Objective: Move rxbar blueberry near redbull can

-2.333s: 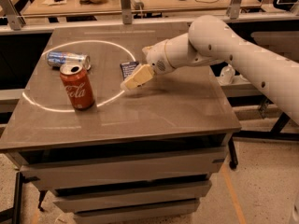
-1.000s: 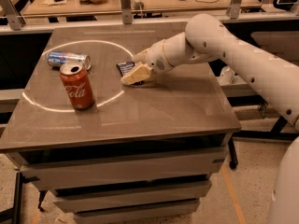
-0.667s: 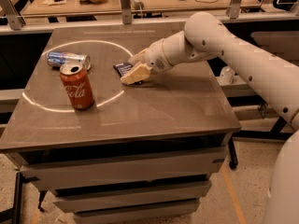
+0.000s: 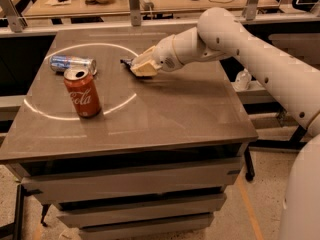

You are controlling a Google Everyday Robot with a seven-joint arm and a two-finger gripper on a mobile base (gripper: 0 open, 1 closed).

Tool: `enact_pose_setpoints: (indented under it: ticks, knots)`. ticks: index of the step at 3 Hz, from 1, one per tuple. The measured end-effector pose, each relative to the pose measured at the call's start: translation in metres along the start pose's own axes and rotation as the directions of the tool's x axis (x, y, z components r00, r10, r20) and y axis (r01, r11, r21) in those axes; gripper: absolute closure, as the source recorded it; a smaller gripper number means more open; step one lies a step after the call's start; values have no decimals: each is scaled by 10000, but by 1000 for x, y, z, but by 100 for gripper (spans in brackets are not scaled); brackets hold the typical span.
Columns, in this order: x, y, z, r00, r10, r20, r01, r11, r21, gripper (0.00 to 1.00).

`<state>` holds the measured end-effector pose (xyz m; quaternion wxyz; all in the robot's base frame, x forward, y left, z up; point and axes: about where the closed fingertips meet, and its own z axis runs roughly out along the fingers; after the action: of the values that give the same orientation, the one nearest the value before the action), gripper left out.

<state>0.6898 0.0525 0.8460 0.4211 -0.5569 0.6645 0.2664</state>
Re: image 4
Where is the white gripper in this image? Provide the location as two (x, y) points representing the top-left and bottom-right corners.
(131, 35), (183, 77)

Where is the dark blue rxbar wrapper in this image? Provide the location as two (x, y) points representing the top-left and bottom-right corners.
(120, 59), (133, 67)

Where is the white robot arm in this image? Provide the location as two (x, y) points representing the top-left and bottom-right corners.
(131, 7), (320, 240)

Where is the red coca-cola can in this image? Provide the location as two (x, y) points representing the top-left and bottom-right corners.
(64, 67), (101, 118)

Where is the blue silver redbull can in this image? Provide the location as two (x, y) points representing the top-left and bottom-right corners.
(49, 55), (97, 75)

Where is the white power strip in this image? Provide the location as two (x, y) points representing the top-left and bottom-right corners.
(139, 0), (154, 11)

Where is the clear sanitizer bottle left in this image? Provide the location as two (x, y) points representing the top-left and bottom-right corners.
(234, 68), (252, 91)

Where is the grey drawer cabinet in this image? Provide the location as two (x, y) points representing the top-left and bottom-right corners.
(6, 142), (250, 240)

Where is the grey metal post middle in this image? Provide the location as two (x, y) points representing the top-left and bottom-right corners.
(129, 0), (141, 26)

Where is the grey metal post left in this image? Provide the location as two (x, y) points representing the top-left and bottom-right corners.
(0, 0), (27, 33)

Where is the black metal stand frame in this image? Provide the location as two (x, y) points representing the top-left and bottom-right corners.
(250, 126), (307, 151)

